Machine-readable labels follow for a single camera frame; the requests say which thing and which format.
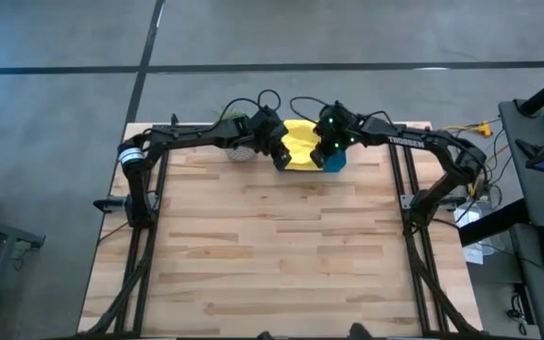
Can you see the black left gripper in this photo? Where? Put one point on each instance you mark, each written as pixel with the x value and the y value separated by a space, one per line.
pixel 269 132

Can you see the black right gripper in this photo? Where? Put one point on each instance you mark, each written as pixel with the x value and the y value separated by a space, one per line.
pixel 343 139

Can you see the yellow microfiber towel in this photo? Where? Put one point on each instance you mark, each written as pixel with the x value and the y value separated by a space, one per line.
pixel 300 141

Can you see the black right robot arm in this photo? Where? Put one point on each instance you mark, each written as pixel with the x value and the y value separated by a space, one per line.
pixel 442 141

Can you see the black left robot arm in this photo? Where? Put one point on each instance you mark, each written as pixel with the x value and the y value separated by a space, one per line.
pixel 187 137

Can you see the blue storage bin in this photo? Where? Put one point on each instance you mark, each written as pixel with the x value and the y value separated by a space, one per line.
pixel 337 163

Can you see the triangle patterned planter pot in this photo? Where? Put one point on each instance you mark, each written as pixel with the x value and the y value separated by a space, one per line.
pixel 241 155

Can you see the green artificial succulent plant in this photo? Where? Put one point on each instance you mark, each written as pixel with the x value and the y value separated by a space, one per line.
pixel 234 114

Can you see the white power adapter box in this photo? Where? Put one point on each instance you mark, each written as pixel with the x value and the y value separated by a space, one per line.
pixel 468 215

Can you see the black table-level webcam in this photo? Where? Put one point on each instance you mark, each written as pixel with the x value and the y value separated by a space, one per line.
pixel 265 335

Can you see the black rounded clamp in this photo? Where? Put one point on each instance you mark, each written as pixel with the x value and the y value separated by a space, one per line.
pixel 360 332

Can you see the white paper sheet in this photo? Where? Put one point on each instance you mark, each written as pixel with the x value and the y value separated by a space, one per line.
pixel 474 255

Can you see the black desk support beam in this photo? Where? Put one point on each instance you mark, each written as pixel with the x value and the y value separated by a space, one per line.
pixel 494 222

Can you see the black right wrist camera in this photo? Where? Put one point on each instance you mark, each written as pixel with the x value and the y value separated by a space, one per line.
pixel 333 112

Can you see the silver corner bracket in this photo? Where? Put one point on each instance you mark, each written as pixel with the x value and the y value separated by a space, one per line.
pixel 406 201

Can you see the black table edge rail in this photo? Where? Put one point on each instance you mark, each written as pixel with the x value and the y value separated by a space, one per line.
pixel 182 337
pixel 163 126

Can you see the black aluminium frame rail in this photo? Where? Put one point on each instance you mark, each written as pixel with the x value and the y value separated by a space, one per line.
pixel 411 264
pixel 132 245

